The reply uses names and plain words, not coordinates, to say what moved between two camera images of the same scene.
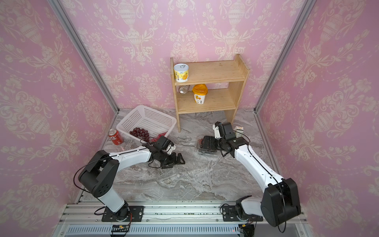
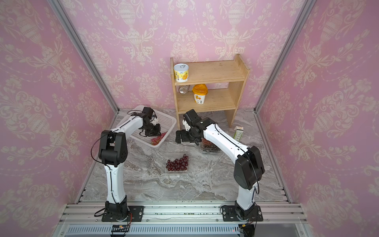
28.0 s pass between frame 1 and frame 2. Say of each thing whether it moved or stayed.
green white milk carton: stayed
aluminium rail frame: stayed
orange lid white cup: stayed
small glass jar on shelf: stayed
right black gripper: moved
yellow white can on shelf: stayed
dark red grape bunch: moved
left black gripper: moved
